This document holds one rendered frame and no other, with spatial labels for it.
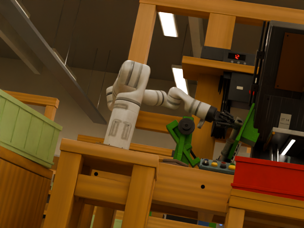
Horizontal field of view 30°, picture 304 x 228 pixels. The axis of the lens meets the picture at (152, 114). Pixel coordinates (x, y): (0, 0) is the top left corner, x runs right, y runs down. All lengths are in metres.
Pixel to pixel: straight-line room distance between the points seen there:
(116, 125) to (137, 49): 1.12
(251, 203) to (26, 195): 0.80
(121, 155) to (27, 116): 0.40
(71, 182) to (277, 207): 0.67
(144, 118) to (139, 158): 1.19
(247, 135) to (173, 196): 0.50
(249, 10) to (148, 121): 0.80
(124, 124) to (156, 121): 1.04
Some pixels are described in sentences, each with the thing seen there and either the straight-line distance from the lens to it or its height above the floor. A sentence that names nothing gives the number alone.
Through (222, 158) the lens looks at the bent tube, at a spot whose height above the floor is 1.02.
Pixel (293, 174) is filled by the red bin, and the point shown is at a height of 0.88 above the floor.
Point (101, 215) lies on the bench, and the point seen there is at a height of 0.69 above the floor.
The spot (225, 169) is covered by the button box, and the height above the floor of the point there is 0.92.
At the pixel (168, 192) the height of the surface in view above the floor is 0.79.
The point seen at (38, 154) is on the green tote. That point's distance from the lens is 2.13.
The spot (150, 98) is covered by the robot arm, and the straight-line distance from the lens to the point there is 2.53.
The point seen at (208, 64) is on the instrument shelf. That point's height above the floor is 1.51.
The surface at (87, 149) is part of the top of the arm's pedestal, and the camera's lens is 1.84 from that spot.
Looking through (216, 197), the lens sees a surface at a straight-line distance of 2.21.
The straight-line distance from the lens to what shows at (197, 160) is 2.51.
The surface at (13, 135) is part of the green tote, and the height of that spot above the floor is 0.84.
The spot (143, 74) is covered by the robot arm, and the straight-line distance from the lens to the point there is 2.02.
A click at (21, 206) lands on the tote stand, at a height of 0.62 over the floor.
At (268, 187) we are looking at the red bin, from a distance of 1.94.
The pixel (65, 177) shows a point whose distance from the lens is 1.84.
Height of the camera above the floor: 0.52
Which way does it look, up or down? 14 degrees up
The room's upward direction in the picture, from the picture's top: 11 degrees clockwise
